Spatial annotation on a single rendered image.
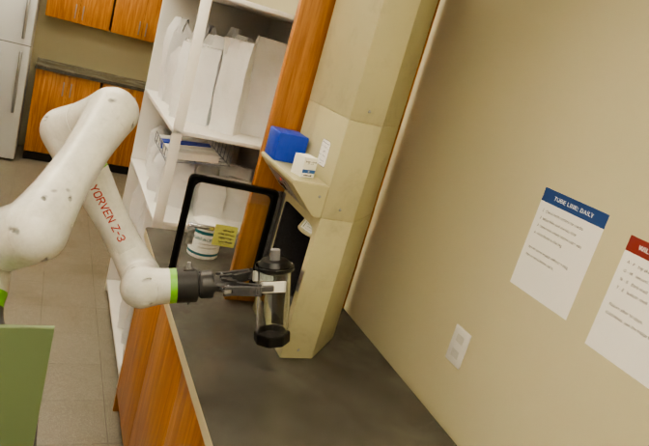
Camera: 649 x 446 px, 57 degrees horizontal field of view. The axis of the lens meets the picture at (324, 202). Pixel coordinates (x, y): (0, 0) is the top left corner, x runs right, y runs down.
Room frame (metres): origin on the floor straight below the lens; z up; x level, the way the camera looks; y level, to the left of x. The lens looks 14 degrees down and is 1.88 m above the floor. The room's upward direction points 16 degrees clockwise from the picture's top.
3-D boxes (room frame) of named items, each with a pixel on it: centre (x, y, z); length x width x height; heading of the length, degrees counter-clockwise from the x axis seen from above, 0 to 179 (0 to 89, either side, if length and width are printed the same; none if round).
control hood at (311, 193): (1.79, 0.12, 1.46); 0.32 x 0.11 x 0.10; 27
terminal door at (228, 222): (1.89, 0.30, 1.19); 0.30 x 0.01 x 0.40; 110
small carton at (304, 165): (1.72, 0.09, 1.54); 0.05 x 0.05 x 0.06; 43
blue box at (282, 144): (1.88, 0.17, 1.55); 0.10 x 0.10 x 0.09; 27
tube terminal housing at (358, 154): (1.87, -0.04, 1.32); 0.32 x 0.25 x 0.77; 27
